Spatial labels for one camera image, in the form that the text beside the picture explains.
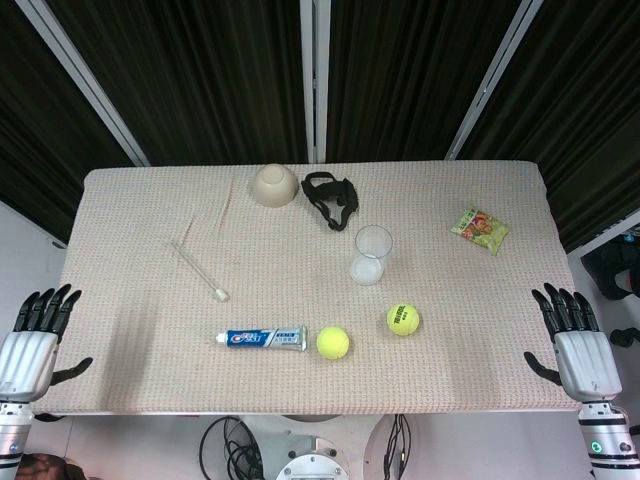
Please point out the clear plastic cup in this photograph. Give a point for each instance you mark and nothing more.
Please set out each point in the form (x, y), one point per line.
(371, 255)

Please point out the plain yellow tennis ball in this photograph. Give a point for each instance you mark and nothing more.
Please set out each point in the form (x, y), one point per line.
(333, 343)

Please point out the black curtain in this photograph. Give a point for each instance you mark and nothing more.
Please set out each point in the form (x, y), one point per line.
(200, 75)

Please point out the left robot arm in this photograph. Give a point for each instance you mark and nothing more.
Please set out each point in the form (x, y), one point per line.
(12, 432)

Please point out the clear plastic test tube brush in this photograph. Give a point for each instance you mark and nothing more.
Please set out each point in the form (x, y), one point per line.
(200, 272)

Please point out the green snack packet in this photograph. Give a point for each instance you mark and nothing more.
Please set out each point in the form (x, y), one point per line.
(480, 230)

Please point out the black equipment on floor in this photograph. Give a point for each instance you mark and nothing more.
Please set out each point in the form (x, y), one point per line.
(617, 285)

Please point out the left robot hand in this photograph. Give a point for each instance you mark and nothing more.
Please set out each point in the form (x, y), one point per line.
(27, 352)

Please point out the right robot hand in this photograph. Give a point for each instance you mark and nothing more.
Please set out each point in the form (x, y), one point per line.
(585, 357)

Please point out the robot base with metal flange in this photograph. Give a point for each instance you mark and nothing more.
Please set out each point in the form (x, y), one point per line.
(311, 450)

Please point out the beige upturned bowl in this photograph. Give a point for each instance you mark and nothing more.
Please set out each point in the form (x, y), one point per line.
(274, 186)

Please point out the yellow tennis ball with print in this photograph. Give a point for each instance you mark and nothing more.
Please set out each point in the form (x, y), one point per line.
(403, 319)

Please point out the grey metal frame post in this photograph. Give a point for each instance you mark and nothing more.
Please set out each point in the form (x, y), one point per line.
(492, 80)
(313, 80)
(90, 80)

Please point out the beige woven tablecloth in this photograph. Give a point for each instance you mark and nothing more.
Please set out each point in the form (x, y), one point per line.
(200, 225)

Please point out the blue white toothpaste tube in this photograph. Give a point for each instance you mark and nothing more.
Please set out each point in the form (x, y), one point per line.
(262, 339)

